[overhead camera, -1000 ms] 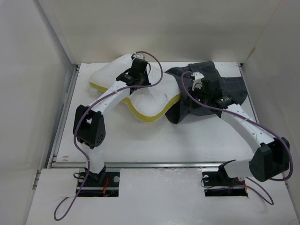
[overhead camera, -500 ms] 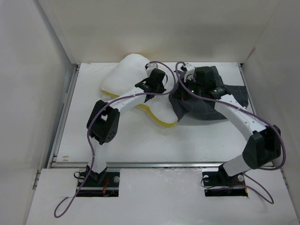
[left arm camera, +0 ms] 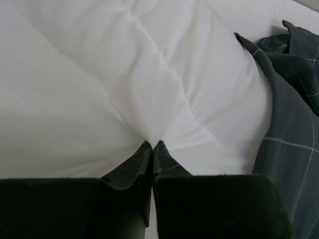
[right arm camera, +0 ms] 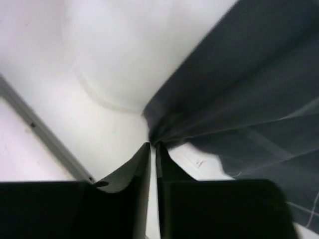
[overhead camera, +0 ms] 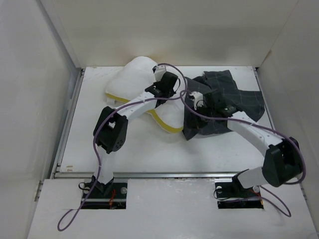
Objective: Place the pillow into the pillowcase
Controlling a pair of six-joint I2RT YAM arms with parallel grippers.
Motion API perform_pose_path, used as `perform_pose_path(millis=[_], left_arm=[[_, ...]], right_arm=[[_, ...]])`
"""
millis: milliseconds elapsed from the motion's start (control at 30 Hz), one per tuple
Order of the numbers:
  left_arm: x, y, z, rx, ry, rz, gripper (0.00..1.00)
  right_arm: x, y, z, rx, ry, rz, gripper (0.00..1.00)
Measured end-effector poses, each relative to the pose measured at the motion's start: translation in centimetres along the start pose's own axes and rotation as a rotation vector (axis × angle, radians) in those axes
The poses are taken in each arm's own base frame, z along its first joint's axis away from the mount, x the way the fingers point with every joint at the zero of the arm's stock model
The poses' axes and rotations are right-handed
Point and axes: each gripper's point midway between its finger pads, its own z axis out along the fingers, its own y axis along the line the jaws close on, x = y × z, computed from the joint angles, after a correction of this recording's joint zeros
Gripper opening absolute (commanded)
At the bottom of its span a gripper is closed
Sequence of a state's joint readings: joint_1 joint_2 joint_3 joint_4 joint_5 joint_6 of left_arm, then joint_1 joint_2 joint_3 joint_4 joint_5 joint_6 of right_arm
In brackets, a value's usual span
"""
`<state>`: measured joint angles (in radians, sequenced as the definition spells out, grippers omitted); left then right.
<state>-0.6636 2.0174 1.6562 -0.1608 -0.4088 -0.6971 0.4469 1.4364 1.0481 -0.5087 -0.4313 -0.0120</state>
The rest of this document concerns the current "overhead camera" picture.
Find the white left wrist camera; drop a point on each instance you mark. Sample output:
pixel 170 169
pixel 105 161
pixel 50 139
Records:
pixel 159 69

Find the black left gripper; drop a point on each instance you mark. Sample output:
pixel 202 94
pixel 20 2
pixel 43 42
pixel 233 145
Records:
pixel 171 92

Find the aluminium right side rail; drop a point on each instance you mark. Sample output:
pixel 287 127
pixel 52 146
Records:
pixel 255 70

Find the aluminium rail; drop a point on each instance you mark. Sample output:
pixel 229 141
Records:
pixel 255 70
pixel 65 124
pixel 142 175

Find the dark grey checked pillowcase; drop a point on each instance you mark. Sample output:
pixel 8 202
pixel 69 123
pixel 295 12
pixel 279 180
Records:
pixel 251 102

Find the white front cover board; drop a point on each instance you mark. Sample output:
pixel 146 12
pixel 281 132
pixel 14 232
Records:
pixel 170 209

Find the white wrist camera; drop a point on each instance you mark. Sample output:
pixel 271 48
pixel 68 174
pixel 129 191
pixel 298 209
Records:
pixel 159 69
pixel 197 98

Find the aluminium front rail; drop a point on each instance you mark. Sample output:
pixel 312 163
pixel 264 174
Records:
pixel 142 175

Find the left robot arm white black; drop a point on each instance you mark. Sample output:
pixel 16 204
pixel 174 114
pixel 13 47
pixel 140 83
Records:
pixel 111 128

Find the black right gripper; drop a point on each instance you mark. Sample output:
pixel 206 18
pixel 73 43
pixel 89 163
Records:
pixel 197 120

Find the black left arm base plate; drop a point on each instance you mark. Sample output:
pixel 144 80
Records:
pixel 112 197

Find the aluminium left side rail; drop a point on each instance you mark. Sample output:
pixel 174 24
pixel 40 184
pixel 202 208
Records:
pixel 65 124

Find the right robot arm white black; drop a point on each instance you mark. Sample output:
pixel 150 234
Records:
pixel 282 160

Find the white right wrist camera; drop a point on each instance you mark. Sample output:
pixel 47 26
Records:
pixel 197 98

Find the white pillow with yellow edge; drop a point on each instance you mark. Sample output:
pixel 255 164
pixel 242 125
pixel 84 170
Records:
pixel 132 80

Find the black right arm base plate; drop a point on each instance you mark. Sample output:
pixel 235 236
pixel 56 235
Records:
pixel 230 197

